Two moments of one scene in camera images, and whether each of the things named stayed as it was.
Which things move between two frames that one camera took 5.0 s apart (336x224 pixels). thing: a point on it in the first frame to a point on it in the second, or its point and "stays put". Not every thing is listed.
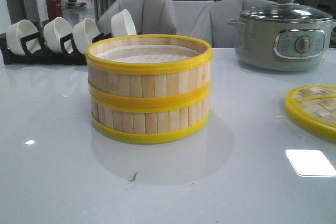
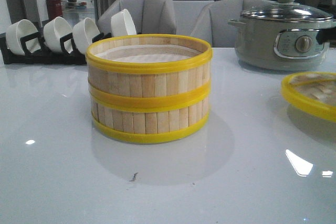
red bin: x=54 y=8 stays put
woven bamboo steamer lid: x=315 y=106 to x=315 y=91
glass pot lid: x=286 y=10 stays put
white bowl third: x=83 y=31 stays put
